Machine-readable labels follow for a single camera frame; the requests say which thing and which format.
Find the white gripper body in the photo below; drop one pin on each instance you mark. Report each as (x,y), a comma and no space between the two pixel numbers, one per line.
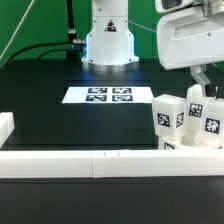
(187,38)

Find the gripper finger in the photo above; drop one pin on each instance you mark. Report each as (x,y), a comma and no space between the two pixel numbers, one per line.
(198,72)

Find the white round stool seat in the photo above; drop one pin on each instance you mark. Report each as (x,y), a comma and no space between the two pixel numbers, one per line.
(190,143)

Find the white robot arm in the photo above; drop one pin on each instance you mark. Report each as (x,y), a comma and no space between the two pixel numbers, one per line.
(110,44)

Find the white sheet with tags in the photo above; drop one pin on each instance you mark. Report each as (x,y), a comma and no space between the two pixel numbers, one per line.
(108,95)

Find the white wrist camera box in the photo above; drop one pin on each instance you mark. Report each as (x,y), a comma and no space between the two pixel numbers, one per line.
(166,6)

